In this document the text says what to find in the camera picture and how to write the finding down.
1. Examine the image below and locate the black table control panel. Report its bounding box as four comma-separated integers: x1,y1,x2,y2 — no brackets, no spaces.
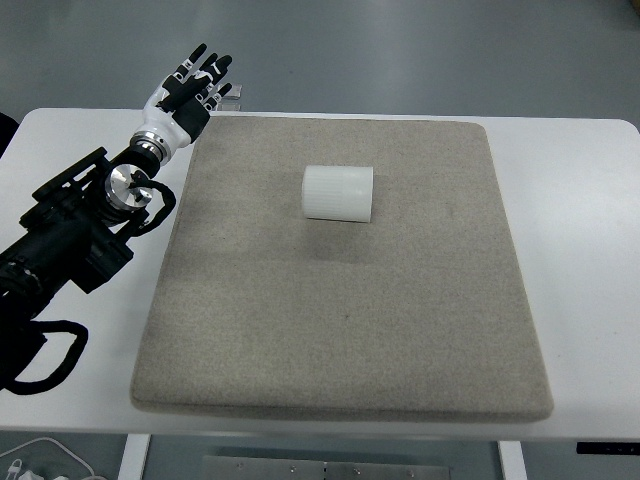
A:
576,442,640,456

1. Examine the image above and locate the white table leg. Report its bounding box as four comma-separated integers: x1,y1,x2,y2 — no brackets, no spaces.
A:
498,441,528,480
116,434,151,480

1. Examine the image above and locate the white ribbed cup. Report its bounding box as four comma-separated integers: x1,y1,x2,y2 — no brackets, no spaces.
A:
301,165,374,223

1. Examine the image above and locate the clear plastic clip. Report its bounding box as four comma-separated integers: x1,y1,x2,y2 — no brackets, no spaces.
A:
215,83,242,111

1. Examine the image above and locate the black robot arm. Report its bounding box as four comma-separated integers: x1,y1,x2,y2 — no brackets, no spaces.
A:
1,44,232,323

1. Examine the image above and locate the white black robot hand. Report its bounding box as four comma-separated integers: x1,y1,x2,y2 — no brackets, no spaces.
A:
132,43,233,149

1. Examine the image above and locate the white table leg right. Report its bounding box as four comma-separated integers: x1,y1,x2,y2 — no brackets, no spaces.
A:
498,441,528,480

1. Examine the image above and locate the white cable on floor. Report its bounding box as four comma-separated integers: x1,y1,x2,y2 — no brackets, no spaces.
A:
0,437,99,480

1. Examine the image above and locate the beige felt mat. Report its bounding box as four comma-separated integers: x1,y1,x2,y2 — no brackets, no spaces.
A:
130,116,553,423

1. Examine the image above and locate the white table leg left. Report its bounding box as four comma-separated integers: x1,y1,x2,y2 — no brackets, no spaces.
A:
116,434,151,480

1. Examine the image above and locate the black braided cable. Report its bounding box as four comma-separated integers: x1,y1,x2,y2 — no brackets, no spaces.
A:
0,319,90,397

